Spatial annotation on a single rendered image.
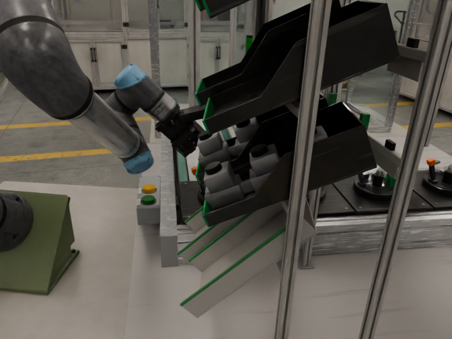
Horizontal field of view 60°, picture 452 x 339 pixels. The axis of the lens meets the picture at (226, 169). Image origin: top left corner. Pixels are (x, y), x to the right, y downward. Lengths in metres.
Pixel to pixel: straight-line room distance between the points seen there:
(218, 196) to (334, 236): 0.55
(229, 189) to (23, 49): 0.38
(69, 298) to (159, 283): 0.21
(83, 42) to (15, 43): 5.57
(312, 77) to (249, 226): 0.37
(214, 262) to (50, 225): 0.45
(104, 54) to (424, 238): 5.53
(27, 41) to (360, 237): 0.93
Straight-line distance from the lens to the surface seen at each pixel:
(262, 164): 0.64
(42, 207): 1.11
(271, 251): 0.67
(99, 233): 1.25
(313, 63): 0.52
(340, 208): 1.19
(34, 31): 0.69
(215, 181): 0.65
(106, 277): 1.08
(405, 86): 6.83
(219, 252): 0.83
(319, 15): 0.51
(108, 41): 6.22
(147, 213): 1.17
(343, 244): 1.17
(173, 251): 1.06
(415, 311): 1.08
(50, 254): 1.07
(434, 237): 1.31
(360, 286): 1.09
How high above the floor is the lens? 1.54
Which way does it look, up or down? 25 degrees down
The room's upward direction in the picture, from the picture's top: 2 degrees clockwise
